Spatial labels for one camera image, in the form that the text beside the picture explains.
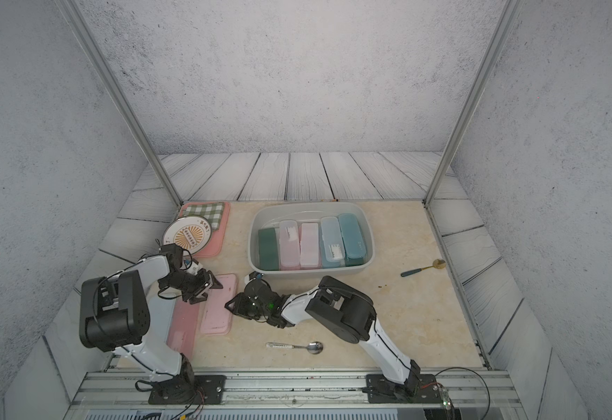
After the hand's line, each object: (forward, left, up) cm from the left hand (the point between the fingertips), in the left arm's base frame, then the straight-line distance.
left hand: (220, 289), depth 91 cm
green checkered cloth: (+38, +12, -1) cm, 40 cm away
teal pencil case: (+17, -48, +1) cm, 51 cm away
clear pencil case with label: (+17, -23, +1) cm, 29 cm away
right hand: (-8, -4, +1) cm, 9 cm away
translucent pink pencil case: (+17, -31, +2) cm, 35 cm away
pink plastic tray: (+21, +7, -3) cm, 22 cm away
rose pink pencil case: (-12, +10, -2) cm, 15 cm away
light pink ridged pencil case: (-9, 0, -2) cm, 10 cm away
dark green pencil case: (+13, -16, +1) cm, 21 cm away
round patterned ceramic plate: (+25, +17, 0) cm, 31 cm away
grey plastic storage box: (+13, -39, +2) cm, 41 cm away
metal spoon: (-19, -32, -1) cm, 38 cm away
